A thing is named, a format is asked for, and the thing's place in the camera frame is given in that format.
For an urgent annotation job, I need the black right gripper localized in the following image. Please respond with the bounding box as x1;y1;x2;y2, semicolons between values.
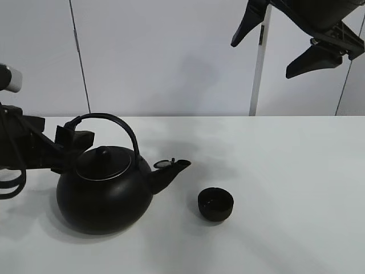
230;0;364;79

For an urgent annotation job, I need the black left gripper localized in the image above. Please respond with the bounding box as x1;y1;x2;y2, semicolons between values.
1;104;95;174

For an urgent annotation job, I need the black cast iron teapot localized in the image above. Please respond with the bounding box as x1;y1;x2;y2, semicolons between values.
56;113;192;235

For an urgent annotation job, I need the small black teacup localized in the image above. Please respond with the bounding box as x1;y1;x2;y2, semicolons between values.
197;187;234;222

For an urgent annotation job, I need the white vertical post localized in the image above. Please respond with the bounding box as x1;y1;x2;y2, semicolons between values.
249;5;272;116

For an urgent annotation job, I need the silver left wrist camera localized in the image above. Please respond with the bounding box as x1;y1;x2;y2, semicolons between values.
0;63;23;93

